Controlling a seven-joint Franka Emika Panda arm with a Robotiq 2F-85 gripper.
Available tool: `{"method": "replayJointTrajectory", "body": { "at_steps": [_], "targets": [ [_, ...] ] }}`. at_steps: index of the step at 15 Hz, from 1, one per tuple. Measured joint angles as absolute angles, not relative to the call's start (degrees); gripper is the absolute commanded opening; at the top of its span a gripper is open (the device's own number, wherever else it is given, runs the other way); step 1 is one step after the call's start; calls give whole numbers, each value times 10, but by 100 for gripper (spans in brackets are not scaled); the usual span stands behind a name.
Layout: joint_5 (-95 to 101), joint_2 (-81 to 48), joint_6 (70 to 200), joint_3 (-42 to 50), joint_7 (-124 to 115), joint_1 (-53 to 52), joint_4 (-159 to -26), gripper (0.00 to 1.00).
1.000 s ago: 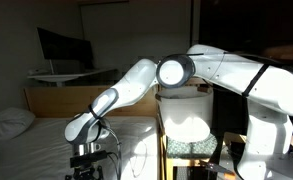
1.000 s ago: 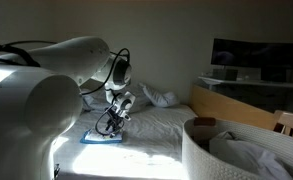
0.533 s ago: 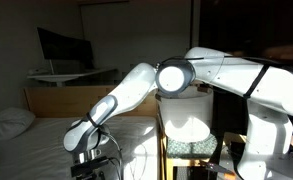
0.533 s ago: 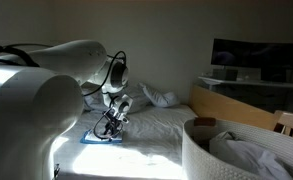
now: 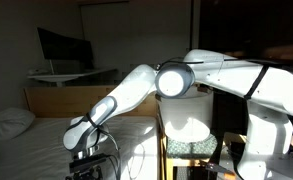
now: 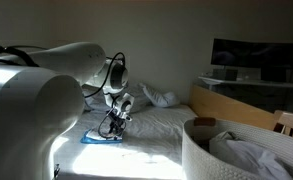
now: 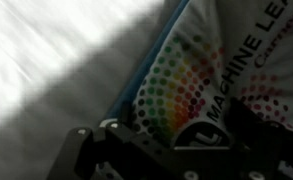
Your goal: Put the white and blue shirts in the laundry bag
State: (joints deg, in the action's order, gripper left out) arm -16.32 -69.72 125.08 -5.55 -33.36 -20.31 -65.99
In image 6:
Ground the white desk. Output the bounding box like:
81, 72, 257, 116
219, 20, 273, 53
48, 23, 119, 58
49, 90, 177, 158
197, 75, 293, 92

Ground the wooden bed footboard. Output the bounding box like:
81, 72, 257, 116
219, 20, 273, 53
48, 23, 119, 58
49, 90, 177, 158
188, 83, 278, 132

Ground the pale grey garment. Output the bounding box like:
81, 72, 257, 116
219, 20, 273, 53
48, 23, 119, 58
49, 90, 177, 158
208, 130, 293, 180

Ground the white shirt with rainbow print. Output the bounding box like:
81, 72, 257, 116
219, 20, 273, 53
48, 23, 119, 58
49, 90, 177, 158
84, 127, 124, 141

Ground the folded blue shirt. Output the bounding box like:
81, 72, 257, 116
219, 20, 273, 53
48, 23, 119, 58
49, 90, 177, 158
79, 129, 125, 145

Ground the crumpled white duvet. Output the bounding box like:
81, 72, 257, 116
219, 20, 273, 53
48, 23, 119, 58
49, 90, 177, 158
81, 83, 154, 115

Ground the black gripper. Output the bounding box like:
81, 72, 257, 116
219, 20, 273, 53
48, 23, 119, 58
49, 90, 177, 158
105, 111, 128, 138

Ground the white pillow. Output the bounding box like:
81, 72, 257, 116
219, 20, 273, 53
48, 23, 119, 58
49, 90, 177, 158
138, 82, 181, 109

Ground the black computer monitor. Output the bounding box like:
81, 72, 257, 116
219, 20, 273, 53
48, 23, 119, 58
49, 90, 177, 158
210, 37, 293, 83

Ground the white woven laundry basket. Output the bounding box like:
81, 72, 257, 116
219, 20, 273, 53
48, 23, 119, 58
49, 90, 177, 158
181, 116, 293, 180

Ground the dark box on desk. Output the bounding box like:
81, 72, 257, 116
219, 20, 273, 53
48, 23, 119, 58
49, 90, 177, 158
212, 68, 239, 82

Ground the mattress with white sheet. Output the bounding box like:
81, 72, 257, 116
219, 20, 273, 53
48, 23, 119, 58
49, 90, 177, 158
51, 104, 199, 180

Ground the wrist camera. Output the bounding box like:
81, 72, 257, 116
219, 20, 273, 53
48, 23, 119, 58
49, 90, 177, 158
117, 92, 136, 122

